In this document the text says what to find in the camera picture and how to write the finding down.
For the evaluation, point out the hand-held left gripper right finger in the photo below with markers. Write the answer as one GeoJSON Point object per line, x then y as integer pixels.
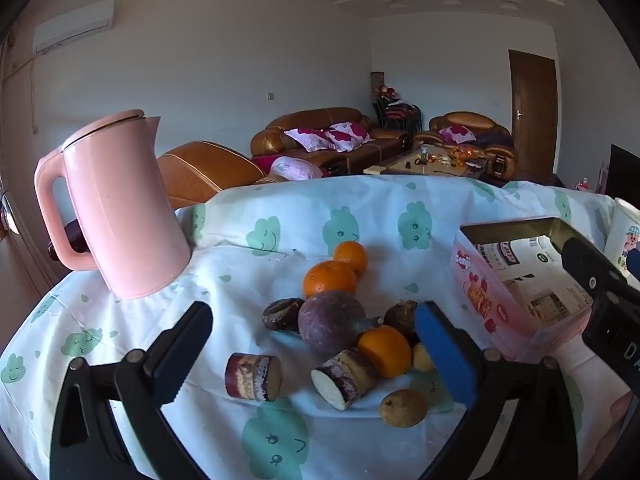
{"type": "Point", "coordinates": [445, 355]}

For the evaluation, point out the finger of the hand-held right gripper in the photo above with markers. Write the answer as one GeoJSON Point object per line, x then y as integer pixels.
{"type": "Point", "coordinates": [580, 260]}

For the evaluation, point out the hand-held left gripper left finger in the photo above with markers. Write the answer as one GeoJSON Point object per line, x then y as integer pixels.
{"type": "Point", "coordinates": [172, 365]}

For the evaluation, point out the small yellow fruit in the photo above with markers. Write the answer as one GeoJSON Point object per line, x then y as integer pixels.
{"type": "Point", "coordinates": [421, 357]}

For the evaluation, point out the dark brown water chestnut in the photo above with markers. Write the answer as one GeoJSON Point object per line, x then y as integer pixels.
{"type": "Point", "coordinates": [280, 315]}
{"type": "Point", "coordinates": [400, 315]}

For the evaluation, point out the brown round fruit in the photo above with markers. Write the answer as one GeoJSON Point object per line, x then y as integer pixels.
{"type": "Point", "coordinates": [402, 408]}

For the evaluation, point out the pink cardboard box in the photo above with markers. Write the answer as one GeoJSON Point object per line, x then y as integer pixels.
{"type": "Point", "coordinates": [480, 295]}

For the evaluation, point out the purple passion fruit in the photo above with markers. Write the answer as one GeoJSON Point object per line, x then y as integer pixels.
{"type": "Point", "coordinates": [327, 322]}

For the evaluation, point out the small orange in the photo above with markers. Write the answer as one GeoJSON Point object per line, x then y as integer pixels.
{"type": "Point", "coordinates": [351, 256]}

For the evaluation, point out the large orange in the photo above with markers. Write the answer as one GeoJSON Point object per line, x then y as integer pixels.
{"type": "Point", "coordinates": [327, 279]}

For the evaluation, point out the person's right hand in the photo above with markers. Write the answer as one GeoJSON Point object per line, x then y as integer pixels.
{"type": "Point", "coordinates": [627, 425]}

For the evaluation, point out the white printed paper cup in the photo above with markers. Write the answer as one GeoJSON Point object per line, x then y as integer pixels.
{"type": "Point", "coordinates": [625, 225]}

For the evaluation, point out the black television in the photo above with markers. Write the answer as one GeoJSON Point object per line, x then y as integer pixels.
{"type": "Point", "coordinates": [622, 170]}

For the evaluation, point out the brown wooden door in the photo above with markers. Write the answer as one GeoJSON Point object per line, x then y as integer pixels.
{"type": "Point", "coordinates": [532, 110]}

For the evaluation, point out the pile of small oranges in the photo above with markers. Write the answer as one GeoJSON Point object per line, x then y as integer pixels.
{"type": "Point", "coordinates": [462, 154]}

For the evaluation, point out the dark red object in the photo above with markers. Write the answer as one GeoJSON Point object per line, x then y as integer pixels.
{"type": "Point", "coordinates": [75, 237]}

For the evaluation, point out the pink electric kettle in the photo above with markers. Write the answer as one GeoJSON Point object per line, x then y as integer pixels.
{"type": "Point", "coordinates": [125, 200]}

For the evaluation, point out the white magenta floral cushion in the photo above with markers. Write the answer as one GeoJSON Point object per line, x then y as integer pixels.
{"type": "Point", "coordinates": [350, 134]}
{"type": "Point", "coordinates": [307, 139]}
{"type": "Point", "coordinates": [457, 134]}

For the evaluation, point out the brown leather armchair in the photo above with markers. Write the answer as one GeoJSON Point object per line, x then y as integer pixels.
{"type": "Point", "coordinates": [200, 170]}
{"type": "Point", "coordinates": [470, 121]}

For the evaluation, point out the white cloud-print tablecloth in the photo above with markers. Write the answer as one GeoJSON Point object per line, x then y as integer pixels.
{"type": "Point", "coordinates": [300, 220]}

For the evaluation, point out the wooden coffee table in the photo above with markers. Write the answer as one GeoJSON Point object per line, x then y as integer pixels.
{"type": "Point", "coordinates": [400, 164]}

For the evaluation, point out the pink pillow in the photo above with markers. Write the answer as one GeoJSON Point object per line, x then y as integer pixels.
{"type": "Point", "coordinates": [297, 167]}

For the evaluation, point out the stack of dark chairs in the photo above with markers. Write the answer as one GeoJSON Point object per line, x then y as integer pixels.
{"type": "Point", "coordinates": [397, 110]}

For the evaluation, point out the tall patterned decoration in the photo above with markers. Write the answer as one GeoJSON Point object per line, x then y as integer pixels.
{"type": "Point", "coordinates": [377, 85]}

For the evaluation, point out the brown leather sofa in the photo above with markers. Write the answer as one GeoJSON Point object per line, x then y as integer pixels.
{"type": "Point", "coordinates": [300, 122]}

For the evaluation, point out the white air conditioner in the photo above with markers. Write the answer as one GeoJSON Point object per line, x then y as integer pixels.
{"type": "Point", "coordinates": [75, 27]}

